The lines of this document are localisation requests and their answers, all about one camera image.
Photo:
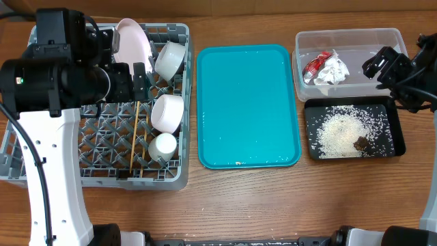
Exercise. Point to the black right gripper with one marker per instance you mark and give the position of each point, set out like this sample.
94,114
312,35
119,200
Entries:
389,63

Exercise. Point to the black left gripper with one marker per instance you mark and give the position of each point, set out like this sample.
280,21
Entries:
123,93

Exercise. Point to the large white plate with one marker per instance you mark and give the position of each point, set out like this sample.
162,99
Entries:
134,46

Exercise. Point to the grey bowl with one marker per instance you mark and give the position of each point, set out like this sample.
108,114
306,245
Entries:
169,60

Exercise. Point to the white napkin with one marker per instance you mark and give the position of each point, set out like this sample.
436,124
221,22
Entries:
333,72

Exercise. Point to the white paper cup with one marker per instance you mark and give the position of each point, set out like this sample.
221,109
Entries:
164,146

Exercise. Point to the red snack wrapper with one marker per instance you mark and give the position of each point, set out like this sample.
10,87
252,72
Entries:
312,68

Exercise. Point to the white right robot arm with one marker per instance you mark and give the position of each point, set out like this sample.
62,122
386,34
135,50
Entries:
412,83

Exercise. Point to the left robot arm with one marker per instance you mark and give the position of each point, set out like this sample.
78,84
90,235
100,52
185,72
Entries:
42,99

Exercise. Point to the grey dishwasher rack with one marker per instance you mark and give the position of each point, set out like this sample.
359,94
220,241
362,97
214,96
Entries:
105,143

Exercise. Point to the clear plastic bin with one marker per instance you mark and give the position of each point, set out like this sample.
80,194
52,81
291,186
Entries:
354,47

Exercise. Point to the black tray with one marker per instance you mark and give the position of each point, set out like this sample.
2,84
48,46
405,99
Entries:
391,109

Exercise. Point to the brown food scrap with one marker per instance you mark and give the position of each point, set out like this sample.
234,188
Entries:
361,144

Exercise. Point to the rice pile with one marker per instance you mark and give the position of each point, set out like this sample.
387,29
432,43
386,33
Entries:
332,130

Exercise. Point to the teal plastic tray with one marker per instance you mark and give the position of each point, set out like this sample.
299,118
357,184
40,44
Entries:
246,108

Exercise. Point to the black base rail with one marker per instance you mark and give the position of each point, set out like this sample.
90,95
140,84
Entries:
301,241

